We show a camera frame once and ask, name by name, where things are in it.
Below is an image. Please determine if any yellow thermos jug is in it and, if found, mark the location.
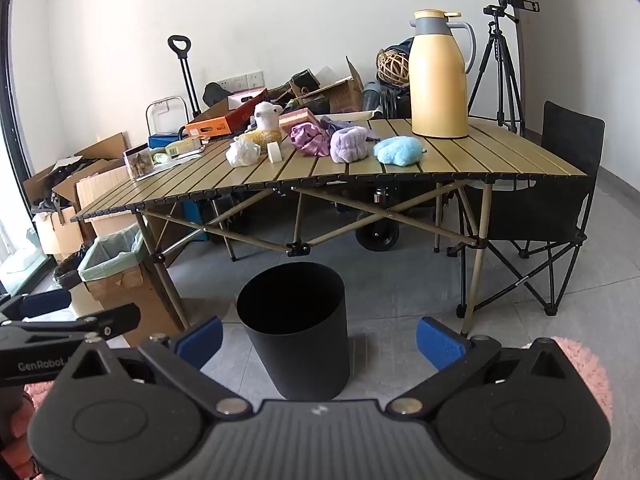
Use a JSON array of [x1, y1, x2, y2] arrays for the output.
[[409, 9, 477, 139]]

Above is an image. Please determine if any white metal frame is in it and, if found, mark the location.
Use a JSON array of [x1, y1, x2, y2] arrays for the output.
[[146, 96, 187, 136]]

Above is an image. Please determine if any black luggage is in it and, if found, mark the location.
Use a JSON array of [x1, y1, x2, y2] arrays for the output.
[[380, 87, 413, 120]]

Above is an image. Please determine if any black trolley handle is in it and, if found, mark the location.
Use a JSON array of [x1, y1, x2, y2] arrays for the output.
[[167, 35, 202, 120]]

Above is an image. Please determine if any clear plastic jar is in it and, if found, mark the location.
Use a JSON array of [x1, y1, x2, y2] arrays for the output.
[[124, 144, 153, 181]]

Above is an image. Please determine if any person's left hand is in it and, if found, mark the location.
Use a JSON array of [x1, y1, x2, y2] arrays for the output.
[[0, 400, 36, 480]]

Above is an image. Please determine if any blue backpack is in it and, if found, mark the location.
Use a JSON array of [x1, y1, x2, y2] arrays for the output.
[[375, 35, 416, 92]]

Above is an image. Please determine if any corrugated cardboard box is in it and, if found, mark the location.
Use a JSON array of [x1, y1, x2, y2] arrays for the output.
[[75, 167, 142, 241]]

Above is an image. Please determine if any white cardboard box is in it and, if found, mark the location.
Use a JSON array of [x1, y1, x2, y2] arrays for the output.
[[34, 210, 83, 257]]

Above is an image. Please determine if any black waste bin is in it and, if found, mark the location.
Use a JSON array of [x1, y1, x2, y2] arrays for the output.
[[236, 261, 350, 402]]

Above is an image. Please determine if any white pink box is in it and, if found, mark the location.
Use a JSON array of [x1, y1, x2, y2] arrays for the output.
[[227, 89, 267, 110]]

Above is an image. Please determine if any khaki folding table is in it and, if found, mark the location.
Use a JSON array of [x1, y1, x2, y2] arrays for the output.
[[70, 117, 590, 337]]

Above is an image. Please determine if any grey blue bottle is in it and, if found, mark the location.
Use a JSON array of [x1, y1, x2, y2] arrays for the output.
[[362, 81, 384, 112]]

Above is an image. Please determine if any black folding chair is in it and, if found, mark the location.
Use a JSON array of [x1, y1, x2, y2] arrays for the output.
[[447, 101, 606, 317]]

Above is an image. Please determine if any cream bin with black liner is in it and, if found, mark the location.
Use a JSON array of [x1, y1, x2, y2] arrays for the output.
[[52, 260, 103, 318]]

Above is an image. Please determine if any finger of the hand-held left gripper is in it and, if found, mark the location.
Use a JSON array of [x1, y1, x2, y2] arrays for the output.
[[0, 290, 72, 322], [0, 304, 142, 346]]

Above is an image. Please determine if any rattan ball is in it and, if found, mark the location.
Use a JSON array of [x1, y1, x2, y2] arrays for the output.
[[376, 47, 412, 85]]

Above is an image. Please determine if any open cardboard box with flaps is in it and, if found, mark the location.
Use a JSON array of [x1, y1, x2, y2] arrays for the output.
[[22, 132, 132, 213]]

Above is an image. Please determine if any black cloth pile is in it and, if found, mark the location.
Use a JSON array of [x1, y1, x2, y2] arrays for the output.
[[267, 87, 333, 113]]

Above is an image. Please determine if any black handbag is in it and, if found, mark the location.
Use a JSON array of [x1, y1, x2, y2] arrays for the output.
[[291, 71, 321, 92]]

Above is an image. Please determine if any red cardboard box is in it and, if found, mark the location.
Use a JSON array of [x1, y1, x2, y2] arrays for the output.
[[196, 87, 269, 132]]

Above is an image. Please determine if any pinkish brown cardboard box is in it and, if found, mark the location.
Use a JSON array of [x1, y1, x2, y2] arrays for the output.
[[279, 109, 321, 133]]

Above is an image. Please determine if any open brown cardboard box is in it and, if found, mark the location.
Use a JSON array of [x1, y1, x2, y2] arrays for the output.
[[289, 56, 366, 115]]

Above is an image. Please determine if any cardboard box with green liner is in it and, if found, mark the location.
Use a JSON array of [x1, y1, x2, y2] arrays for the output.
[[79, 227, 185, 336]]

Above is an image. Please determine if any black tripod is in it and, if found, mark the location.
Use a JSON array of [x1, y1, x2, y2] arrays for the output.
[[467, 5, 526, 136]]

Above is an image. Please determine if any light blue fluffy sponge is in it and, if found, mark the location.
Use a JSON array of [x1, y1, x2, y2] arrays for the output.
[[373, 136, 427, 167]]

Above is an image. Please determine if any orange box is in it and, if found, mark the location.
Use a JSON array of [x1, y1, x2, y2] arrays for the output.
[[185, 116, 236, 139]]

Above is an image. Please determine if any alpaca plush toy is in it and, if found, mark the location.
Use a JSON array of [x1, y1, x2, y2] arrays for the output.
[[235, 101, 284, 148]]

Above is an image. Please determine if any purple satin cloth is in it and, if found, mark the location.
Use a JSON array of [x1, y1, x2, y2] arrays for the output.
[[291, 122, 332, 157]]

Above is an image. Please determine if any black cap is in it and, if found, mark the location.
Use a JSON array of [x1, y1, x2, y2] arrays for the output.
[[202, 82, 232, 107]]

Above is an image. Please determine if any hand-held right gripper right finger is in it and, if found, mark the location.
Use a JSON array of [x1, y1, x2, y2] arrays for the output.
[[385, 316, 586, 418]]

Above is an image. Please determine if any yellow green box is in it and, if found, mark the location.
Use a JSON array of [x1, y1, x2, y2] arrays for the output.
[[165, 139, 204, 157]]

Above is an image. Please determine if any lavender fluffy towel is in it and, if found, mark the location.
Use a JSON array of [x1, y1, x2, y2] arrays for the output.
[[330, 127, 370, 164]]

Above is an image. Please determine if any clear plastic sheet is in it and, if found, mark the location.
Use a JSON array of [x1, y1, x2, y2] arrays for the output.
[[150, 152, 211, 173]]

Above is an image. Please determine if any white plastic bag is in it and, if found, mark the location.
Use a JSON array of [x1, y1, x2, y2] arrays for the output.
[[226, 137, 262, 167]]

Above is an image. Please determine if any wall socket panel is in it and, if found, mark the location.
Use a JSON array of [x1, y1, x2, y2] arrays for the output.
[[217, 71, 264, 90]]

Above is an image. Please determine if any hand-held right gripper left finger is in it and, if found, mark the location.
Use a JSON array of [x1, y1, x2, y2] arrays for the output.
[[52, 316, 253, 420]]

